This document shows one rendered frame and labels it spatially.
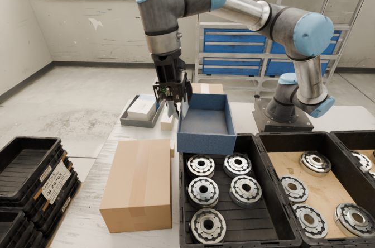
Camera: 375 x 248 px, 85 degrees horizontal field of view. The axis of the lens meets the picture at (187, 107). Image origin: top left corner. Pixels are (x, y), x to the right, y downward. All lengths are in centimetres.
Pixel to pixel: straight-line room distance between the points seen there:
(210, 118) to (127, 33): 302
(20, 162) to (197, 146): 129
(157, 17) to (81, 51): 360
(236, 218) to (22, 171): 125
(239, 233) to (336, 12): 349
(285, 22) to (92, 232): 96
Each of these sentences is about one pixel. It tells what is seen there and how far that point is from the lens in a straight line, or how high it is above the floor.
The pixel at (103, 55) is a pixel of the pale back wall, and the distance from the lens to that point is 385.
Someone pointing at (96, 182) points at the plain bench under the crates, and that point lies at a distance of 103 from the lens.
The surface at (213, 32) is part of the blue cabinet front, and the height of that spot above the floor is 84.
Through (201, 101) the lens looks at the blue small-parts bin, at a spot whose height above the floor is 110.
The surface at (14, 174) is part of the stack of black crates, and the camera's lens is 159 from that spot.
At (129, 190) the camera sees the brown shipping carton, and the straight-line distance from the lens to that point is 76.
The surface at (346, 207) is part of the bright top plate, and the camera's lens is 87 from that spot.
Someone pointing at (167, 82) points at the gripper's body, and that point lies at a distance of 47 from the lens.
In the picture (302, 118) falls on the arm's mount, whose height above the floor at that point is 80.
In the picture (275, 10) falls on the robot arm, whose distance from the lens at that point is 80.
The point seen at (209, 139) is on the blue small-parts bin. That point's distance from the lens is 53.
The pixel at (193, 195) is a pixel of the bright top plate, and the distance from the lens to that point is 73.
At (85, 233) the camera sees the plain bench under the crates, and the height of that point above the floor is 70.
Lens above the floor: 148
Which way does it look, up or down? 35 degrees down
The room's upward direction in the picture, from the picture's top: straight up
